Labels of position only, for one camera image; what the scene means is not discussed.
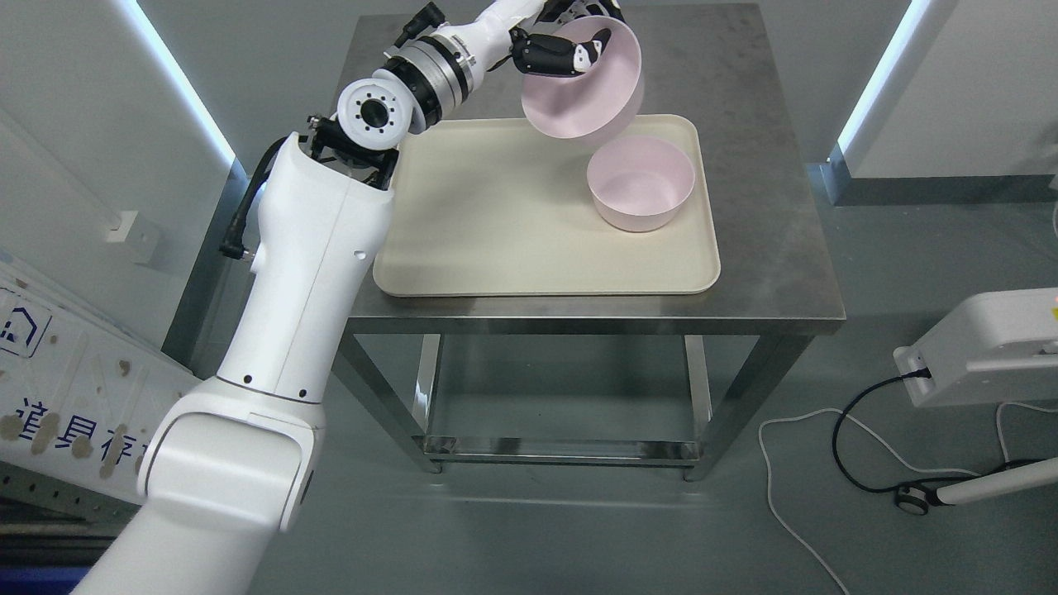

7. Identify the blue bin lower left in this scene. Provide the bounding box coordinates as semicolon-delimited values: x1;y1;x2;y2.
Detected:
1;566;89;594

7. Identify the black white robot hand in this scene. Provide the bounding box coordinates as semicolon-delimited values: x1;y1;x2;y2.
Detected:
509;1;625;78

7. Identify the white charging unit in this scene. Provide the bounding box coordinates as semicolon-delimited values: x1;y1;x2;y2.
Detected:
893;288;1057;407

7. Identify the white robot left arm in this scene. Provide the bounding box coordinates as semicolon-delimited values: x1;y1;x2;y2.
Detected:
74;1;546;594

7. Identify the beige plastic tray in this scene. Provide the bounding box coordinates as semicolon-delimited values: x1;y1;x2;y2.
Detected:
373;114;722;298

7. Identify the white sign board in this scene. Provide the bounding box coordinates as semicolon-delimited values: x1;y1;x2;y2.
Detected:
1;252;198;504

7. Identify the black power cable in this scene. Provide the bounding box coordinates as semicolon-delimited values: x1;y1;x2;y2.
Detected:
832;369;1051;495

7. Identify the pink bowl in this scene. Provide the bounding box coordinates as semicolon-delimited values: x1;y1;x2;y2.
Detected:
586;136;698;233
521;16;645;146

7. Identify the stainless steel table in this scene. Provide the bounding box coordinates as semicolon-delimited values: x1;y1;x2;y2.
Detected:
333;3;846;481

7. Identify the metal shelf rack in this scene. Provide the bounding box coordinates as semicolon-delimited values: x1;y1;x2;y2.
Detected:
1;462;140;567

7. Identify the white wall socket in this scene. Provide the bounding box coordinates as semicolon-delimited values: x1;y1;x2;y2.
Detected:
103;210;162;266

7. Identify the white cable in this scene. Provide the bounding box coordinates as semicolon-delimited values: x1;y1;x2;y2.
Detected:
758;402;1058;595

